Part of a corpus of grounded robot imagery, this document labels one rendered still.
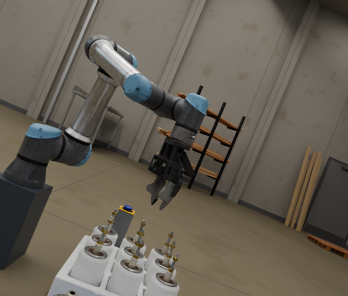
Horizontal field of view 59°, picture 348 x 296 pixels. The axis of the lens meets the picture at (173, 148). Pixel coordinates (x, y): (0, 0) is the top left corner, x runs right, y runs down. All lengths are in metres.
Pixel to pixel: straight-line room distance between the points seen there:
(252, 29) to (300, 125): 2.94
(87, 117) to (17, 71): 8.17
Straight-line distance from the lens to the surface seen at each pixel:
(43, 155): 1.26
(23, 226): 1.28
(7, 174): 1.28
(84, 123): 1.30
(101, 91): 1.28
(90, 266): 0.99
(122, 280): 1.00
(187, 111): 0.92
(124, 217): 1.37
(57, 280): 0.99
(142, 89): 0.88
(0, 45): 9.80
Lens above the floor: 0.63
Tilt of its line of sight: 1 degrees up
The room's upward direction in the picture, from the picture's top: 23 degrees clockwise
